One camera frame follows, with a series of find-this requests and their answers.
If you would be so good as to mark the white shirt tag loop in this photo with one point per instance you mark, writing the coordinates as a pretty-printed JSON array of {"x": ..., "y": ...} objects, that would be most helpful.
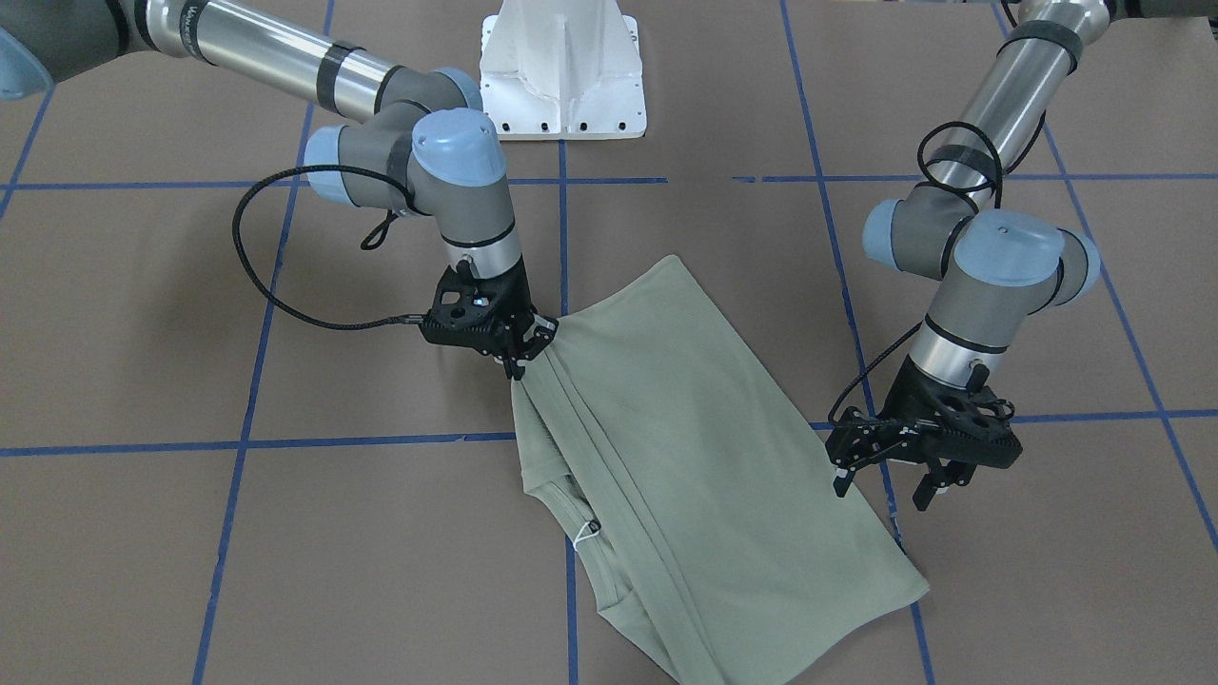
[{"x": 589, "y": 530}]

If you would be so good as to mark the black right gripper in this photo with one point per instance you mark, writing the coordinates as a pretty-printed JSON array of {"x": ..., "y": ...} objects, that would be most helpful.
[{"x": 515, "y": 298}]

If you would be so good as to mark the sage green t-shirt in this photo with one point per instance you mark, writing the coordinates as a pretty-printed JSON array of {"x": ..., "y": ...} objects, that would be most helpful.
[{"x": 724, "y": 553}]

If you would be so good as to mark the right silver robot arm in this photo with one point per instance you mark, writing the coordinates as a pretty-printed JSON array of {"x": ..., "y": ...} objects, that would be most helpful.
[{"x": 197, "y": 78}]

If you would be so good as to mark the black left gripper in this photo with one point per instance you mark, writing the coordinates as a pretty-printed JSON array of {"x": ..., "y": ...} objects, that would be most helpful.
[{"x": 904, "y": 411}]

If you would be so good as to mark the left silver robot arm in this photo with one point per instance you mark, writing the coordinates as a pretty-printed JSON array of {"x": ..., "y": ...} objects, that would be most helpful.
[{"x": 994, "y": 267}]

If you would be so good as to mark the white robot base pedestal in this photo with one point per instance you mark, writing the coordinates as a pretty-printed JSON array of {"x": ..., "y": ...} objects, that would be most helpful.
[{"x": 562, "y": 70}]

